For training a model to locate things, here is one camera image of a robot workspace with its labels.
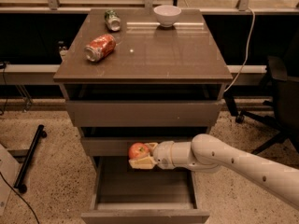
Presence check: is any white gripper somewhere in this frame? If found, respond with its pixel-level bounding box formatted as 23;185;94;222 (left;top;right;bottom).
129;141;174;170

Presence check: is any red apple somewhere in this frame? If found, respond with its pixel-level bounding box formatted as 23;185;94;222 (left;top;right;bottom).
128;143;150;159

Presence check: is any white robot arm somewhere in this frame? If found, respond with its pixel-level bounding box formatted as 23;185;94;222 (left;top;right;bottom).
128;133;299;209

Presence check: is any top grey drawer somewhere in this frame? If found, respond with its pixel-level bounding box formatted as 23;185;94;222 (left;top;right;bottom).
66;101;222;127

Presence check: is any grey drawer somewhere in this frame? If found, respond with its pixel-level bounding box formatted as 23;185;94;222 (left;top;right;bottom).
81;156;209;224
80;136;192;157
66;101;222;127

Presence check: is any bottom grey drawer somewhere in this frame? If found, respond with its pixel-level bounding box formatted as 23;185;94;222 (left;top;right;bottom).
81;156;209;224

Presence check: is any middle grey drawer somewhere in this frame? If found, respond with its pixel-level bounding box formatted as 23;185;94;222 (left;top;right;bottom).
80;136;192;157

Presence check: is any grey drawer cabinet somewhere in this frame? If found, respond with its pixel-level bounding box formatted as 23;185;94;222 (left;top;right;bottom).
52;8;234;173

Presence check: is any crushed red soda can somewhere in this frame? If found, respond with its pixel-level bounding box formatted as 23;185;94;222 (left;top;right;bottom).
84;34;116;63

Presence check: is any black wheeled stand leg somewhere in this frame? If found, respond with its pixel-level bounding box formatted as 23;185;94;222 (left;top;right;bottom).
14;124;47;194

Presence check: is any green soda can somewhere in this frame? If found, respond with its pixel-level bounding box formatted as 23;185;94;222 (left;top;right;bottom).
104;9;121;32

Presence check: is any white bowl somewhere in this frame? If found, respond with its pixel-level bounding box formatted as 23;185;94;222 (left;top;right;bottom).
153;5;181;27

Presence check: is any black office chair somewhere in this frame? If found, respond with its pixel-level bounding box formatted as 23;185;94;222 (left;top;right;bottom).
223;31;299;156

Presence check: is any white cable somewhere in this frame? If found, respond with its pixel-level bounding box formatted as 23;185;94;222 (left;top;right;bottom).
223;7;256;93

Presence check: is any black floor cable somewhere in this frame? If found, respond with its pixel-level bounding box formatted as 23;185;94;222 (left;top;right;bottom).
0;171;41;224

